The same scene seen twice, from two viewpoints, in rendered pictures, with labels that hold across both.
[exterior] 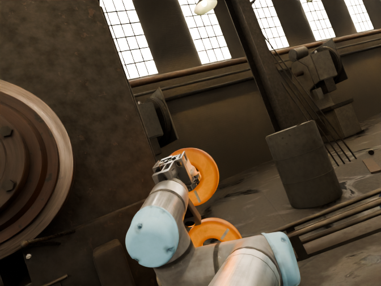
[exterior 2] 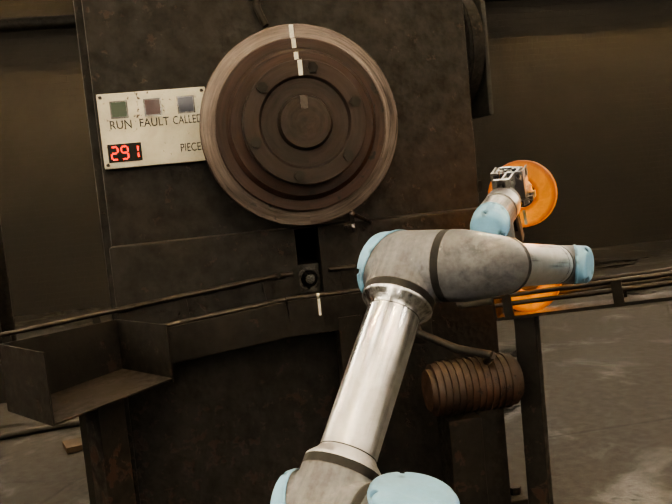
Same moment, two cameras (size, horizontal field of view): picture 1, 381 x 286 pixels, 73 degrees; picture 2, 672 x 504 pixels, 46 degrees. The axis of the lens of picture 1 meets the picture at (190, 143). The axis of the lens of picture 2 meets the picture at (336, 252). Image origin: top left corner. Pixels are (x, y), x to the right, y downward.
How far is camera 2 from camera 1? 1.20 m
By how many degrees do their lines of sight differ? 16
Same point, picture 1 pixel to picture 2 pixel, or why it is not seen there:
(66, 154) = (391, 133)
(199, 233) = not seen: hidden behind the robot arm
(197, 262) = not seen: hidden behind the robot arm
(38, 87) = (358, 35)
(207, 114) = (588, 60)
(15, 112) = (356, 78)
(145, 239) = (487, 222)
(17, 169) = (357, 142)
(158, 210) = (499, 206)
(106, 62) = (446, 12)
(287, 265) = (581, 263)
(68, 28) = not seen: outside the picture
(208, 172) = (545, 194)
